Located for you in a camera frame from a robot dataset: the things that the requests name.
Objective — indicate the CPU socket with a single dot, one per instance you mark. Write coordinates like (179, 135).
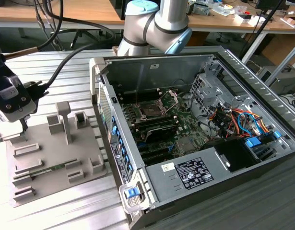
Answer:
(149, 111)

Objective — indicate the black slanted pole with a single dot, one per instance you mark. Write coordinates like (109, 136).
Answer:
(262, 24)

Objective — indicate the black expansion card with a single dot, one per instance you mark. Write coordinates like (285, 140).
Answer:
(161, 134)

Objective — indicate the blue disk carrier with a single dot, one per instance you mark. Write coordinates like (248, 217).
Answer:
(253, 142)

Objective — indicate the white black wrist camera mount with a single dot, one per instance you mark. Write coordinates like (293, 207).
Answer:
(15, 100)

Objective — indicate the black rating label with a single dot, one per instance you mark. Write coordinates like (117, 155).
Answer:
(194, 173)

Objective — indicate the grey parts rack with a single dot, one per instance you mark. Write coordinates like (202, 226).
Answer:
(51, 148)

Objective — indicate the open grey PC case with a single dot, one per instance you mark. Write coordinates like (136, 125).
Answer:
(161, 67)

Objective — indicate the grey power supply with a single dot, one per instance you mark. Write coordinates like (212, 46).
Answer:
(161, 184)

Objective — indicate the white box with black top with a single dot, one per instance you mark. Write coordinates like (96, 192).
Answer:
(244, 18)

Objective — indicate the green motherboard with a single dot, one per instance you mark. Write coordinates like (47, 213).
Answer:
(188, 124)

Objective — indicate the black RAM stick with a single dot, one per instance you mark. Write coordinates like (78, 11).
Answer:
(156, 124)
(154, 119)

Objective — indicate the blue case latch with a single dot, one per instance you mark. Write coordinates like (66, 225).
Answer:
(132, 193)

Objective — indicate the grey chipset heatsink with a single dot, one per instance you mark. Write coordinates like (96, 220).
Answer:
(185, 145)

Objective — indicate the wooden desk with clutter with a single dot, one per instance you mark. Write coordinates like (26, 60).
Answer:
(221, 22)

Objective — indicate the small brown cardboard box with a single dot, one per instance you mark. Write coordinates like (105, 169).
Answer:
(291, 21)

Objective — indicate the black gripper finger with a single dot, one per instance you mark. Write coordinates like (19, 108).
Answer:
(24, 124)

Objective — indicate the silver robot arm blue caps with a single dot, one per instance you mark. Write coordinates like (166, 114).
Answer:
(142, 26)

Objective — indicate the perforated metal disk bay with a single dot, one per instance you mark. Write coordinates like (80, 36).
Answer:
(204, 88)

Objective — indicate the black expansion slot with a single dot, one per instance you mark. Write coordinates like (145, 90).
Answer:
(154, 151)
(159, 159)

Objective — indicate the small white sticker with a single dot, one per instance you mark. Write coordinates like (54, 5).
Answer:
(168, 167)

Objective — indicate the grey computer box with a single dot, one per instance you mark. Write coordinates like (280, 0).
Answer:
(284, 81)

